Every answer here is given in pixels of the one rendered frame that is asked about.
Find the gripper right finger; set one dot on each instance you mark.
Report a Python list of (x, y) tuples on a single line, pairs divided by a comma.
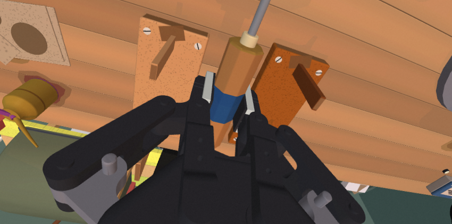
[(310, 167)]

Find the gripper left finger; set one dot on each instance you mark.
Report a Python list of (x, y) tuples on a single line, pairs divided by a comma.
[(116, 135)]

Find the wooden pin tool blue band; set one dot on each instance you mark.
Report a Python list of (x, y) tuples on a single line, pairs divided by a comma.
[(236, 65)]

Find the light cork tool stand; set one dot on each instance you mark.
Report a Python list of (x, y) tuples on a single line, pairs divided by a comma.
[(155, 86)]

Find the orange cork tool stand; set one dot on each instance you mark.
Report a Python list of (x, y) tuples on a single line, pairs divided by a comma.
[(273, 97)]

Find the white paper piece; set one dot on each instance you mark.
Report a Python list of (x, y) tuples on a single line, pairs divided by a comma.
[(355, 187)]

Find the yellow strip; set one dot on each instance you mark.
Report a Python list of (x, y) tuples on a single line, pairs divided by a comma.
[(53, 129)]

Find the yellow oil can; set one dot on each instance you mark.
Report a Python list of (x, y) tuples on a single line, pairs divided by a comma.
[(30, 97)]

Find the dark teal mat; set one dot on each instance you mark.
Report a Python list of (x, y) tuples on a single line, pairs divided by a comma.
[(399, 206)]

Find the olive green mat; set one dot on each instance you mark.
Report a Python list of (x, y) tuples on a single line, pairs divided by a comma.
[(24, 174)]

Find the grey and blue small box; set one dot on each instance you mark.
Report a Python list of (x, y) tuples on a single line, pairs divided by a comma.
[(441, 186)]

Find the beige plate with round hole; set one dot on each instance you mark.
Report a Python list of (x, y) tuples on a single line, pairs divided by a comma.
[(42, 12)]

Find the grey rounded object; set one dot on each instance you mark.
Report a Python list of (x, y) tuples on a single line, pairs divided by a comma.
[(445, 86)]

